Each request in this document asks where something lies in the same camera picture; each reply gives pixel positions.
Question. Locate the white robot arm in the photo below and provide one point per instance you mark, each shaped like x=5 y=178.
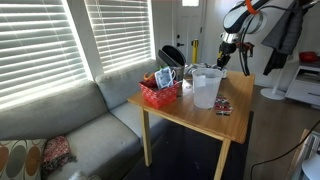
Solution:
x=241 y=16

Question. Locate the retro oval print pillow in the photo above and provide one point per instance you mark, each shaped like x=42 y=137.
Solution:
x=20 y=160

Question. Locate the red paisley cloth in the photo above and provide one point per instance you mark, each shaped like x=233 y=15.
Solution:
x=56 y=154

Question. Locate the grey hanging jacket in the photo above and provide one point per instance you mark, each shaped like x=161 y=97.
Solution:
x=286 y=31

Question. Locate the white round appliance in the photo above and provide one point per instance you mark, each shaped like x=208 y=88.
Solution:
x=311 y=166

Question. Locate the red object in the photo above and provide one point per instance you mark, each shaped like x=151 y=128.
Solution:
x=308 y=56

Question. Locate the clear plastic bucket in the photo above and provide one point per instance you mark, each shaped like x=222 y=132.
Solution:
x=206 y=88

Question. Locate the red woven basket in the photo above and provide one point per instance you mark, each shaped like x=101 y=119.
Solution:
x=159 y=94

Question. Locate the narrow white window blind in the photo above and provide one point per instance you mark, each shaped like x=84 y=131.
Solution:
x=121 y=33

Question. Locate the wide white window blind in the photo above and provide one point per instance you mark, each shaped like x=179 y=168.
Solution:
x=36 y=46

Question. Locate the white cabinet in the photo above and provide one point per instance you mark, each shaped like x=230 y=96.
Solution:
x=304 y=85

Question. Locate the dark blue rug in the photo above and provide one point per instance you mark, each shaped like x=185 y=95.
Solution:
x=186 y=150

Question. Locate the grey sofa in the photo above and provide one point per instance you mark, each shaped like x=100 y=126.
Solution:
x=83 y=126

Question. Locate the white coat stand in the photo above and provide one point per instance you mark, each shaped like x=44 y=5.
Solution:
x=274 y=90

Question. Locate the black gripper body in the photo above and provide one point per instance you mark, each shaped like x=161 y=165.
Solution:
x=227 y=49

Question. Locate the patterned red towel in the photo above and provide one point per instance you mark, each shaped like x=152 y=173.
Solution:
x=223 y=105

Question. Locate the white plastic packet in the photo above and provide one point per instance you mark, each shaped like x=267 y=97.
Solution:
x=164 y=77

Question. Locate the wooden table leg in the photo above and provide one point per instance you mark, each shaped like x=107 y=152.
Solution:
x=222 y=160
x=146 y=137

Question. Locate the white door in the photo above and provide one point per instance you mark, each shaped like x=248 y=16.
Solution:
x=188 y=30

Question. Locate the yellow post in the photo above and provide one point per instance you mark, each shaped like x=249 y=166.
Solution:
x=195 y=51

